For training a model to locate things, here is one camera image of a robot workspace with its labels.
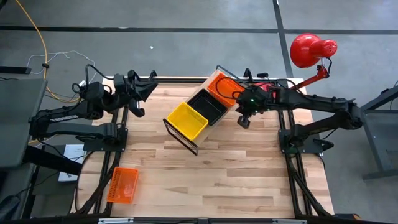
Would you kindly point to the black flat bar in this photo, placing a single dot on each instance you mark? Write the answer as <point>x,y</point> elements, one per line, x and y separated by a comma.
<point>15,70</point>

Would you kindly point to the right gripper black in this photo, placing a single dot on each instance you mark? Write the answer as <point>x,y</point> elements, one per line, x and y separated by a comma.
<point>256,101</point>

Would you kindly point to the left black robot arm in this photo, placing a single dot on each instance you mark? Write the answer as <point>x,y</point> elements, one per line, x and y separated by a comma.
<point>77,112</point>

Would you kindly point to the black rail clamp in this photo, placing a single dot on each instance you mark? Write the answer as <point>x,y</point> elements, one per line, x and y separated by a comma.
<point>153,75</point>
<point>248,73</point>
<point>262,75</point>

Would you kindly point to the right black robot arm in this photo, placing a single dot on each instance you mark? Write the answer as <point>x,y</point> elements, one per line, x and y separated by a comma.
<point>311,102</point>

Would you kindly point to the orange plastic basket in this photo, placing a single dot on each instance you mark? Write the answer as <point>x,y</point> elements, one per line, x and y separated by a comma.
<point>122,186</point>
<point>227,88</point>

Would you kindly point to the grey metal desk frame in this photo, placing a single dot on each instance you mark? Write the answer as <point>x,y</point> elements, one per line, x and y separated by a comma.
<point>379,124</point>

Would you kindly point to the white paper sheet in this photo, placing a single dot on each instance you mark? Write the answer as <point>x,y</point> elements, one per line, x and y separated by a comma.
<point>73,155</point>

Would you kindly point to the silver frame bracket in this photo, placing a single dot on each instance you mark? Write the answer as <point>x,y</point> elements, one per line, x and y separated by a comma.
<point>115,221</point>
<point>289,221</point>

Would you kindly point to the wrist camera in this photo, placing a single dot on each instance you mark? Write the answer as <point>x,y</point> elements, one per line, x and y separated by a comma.
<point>137,109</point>
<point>244,122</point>

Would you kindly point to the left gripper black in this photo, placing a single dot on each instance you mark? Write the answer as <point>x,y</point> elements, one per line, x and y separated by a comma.
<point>127,88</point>

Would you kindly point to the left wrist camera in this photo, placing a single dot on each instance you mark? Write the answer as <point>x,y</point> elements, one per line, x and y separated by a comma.
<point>137,109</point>

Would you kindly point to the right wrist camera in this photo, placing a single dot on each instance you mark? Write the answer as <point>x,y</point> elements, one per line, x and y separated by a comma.
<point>244,122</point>

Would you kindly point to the grey desk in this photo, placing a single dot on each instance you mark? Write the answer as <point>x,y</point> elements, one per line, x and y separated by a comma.
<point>18,121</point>

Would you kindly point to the black plastic basket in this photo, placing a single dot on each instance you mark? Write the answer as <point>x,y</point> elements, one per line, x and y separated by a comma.
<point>206,107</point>

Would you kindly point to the yellow plastic basket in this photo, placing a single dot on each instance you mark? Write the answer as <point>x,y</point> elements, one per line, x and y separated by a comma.
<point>186,121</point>

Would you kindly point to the wooden shelf black metal frame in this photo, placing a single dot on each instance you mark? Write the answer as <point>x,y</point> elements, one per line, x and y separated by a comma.
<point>209,133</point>

